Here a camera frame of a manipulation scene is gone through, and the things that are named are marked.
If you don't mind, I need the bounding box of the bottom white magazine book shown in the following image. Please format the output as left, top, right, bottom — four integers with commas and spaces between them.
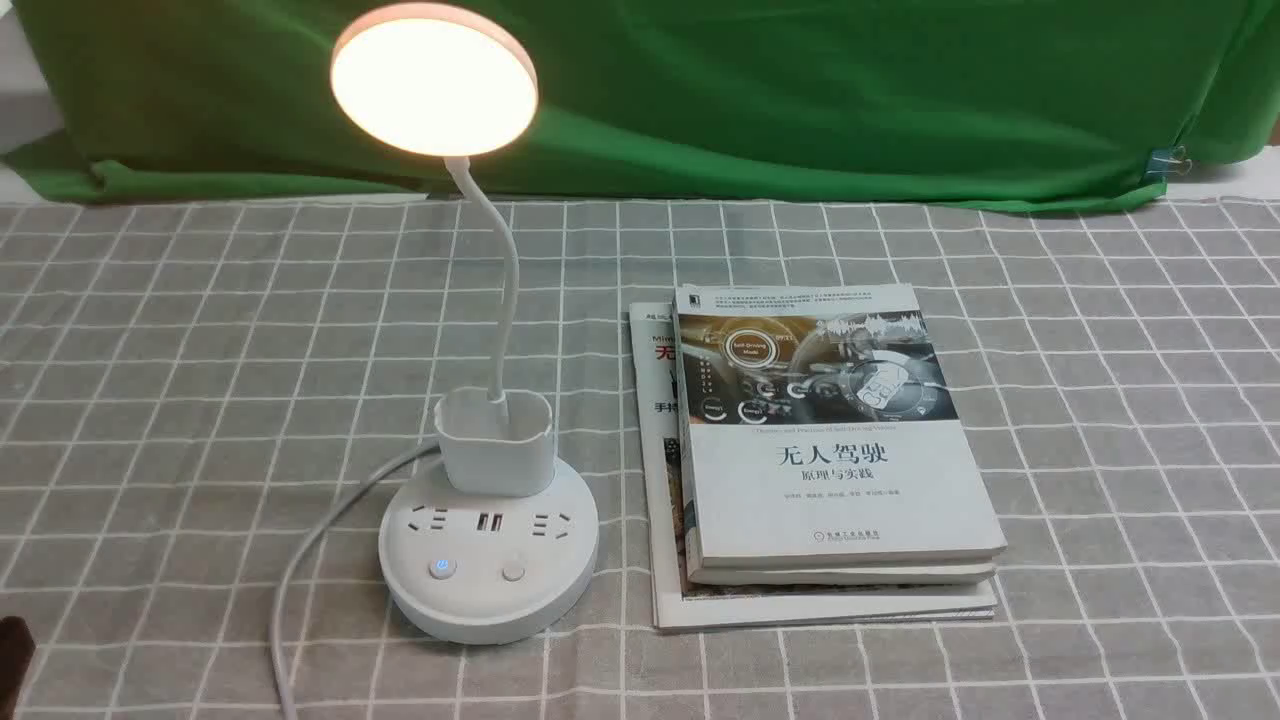
628, 302, 997, 632

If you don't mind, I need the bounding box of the middle white book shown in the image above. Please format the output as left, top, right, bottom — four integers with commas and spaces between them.
681, 419, 1009, 585

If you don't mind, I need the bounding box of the blue binder clip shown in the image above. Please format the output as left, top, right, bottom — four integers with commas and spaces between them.
1143, 145, 1194, 183

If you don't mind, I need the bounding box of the white self-driving textbook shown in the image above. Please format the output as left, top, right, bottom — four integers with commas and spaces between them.
672, 284, 1007, 571

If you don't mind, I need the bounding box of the green backdrop cloth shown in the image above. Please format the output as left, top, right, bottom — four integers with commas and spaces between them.
3, 1, 1279, 213

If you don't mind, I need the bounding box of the white lamp power cable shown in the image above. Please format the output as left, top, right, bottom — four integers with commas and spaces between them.
269, 441, 442, 720

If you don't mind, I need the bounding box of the dark brown object at edge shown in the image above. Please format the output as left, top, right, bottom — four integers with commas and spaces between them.
0, 616, 36, 719

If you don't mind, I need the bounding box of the grey checked tablecloth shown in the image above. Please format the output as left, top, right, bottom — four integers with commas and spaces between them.
1, 199, 1279, 719

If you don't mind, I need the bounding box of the white desk lamp with sockets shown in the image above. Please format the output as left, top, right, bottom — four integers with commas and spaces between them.
330, 3, 599, 644

